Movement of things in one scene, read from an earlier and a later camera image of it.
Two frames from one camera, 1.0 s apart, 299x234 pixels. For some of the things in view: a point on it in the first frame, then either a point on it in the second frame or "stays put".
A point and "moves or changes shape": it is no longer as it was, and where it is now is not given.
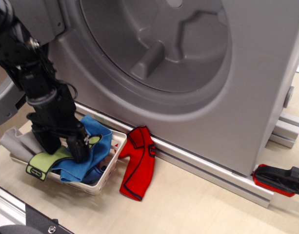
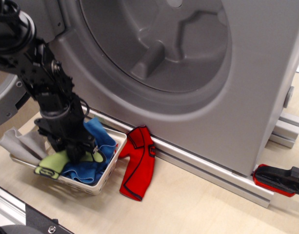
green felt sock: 39,163 to 51,166
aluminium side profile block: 286,129 stays put
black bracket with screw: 33,217 stays put
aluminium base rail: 240,184 stays put
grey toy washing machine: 209,76 stays put
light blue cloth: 71,171 moves or changes shape
